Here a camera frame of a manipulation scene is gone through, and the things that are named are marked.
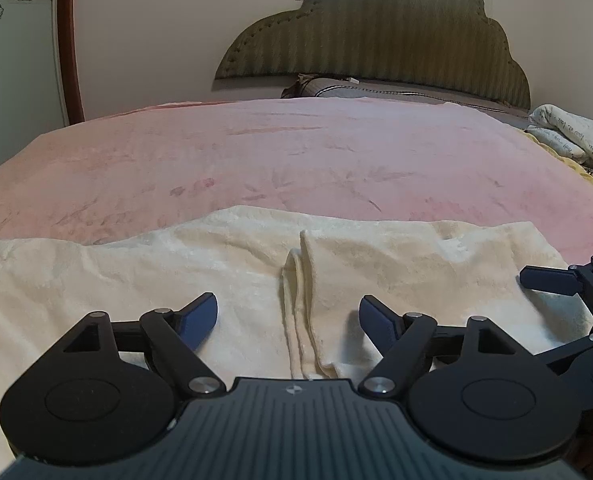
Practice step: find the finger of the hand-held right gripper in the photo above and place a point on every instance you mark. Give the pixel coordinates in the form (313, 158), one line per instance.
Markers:
(549, 280)

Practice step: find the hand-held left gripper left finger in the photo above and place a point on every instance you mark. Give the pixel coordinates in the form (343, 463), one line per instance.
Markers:
(199, 320)

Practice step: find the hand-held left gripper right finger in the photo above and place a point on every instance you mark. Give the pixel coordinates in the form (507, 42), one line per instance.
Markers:
(379, 322)

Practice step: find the cream white towel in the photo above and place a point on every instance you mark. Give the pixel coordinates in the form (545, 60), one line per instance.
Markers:
(176, 280)

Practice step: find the yellow cloth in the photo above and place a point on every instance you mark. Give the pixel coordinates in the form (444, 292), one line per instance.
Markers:
(566, 157)

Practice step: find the white printed cloth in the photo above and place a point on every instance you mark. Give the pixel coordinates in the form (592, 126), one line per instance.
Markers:
(576, 130)

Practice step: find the pink blanket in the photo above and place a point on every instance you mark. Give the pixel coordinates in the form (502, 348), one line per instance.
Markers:
(286, 155)

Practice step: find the grey pillow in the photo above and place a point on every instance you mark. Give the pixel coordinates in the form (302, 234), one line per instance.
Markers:
(376, 91)

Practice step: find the green padded headboard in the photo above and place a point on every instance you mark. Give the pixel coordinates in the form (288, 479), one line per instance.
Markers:
(376, 35)

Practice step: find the white floral wardrobe panel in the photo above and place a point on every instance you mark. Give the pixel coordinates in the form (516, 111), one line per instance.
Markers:
(16, 70)

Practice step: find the brown wooden door frame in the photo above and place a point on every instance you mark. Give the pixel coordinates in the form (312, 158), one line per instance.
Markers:
(71, 50)

